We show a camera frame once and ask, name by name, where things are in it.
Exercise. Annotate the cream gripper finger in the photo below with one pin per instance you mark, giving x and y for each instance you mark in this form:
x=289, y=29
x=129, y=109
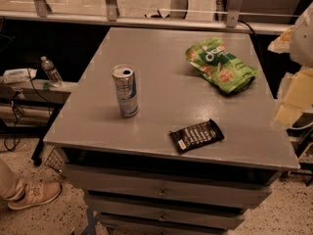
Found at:
x=295, y=96

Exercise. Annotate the green rice chip bag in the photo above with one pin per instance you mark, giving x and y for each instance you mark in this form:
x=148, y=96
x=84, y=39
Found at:
x=219, y=67

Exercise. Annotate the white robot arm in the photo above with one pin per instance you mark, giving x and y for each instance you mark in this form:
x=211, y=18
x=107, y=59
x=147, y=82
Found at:
x=297, y=40

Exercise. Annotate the silver redbull can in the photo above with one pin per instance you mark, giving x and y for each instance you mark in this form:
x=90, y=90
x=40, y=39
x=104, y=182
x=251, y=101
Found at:
x=123, y=76

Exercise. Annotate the black snack bar wrapper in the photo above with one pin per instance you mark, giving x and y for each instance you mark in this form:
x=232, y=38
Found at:
x=196, y=136

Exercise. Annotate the grey drawer cabinet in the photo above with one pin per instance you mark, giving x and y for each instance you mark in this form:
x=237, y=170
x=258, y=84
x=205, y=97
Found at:
x=132, y=175

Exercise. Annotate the clear plastic water bottle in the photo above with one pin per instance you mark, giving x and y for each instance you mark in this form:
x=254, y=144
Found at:
x=51, y=71

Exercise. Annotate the low side bench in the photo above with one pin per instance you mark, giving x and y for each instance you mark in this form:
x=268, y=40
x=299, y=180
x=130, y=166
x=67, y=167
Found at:
x=33, y=93

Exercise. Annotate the tan sneaker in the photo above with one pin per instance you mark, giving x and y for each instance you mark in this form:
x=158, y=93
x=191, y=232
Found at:
x=36, y=195

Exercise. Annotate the white tissue pack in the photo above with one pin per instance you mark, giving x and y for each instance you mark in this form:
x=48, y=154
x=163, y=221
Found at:
x=18, y=75

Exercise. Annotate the beige trouser leg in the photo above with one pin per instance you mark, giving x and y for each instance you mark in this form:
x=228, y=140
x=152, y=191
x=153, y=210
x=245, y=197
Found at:
x=12, y=188

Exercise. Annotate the wire mesh basket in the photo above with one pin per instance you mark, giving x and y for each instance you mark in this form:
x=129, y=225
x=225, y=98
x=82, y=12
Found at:
x=55, y=161

